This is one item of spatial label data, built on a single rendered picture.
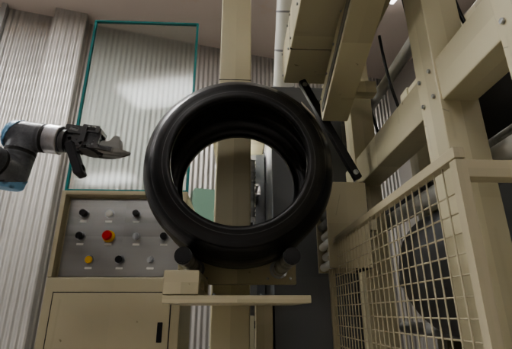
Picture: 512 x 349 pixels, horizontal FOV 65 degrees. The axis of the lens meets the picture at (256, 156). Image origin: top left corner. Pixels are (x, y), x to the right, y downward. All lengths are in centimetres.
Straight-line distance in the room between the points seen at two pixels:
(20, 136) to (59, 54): 310
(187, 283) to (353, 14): 88
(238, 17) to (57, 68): 277
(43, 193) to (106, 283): 215
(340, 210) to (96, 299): 103
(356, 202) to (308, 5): 67
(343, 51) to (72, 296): 139
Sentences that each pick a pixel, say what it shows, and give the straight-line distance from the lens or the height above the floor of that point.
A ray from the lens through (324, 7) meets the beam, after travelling 132.
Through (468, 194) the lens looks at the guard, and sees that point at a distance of 66.
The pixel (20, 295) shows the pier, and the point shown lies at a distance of 375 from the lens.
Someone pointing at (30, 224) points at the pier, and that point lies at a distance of 382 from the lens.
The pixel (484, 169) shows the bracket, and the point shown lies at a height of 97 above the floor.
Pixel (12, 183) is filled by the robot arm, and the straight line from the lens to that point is 134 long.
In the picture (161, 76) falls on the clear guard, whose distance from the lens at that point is 212.
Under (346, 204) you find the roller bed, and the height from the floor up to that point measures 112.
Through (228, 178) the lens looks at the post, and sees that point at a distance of 149.
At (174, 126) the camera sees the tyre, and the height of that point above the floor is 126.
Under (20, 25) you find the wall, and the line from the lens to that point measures 486.
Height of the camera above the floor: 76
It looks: 21 degrees up
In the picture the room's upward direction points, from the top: straight up
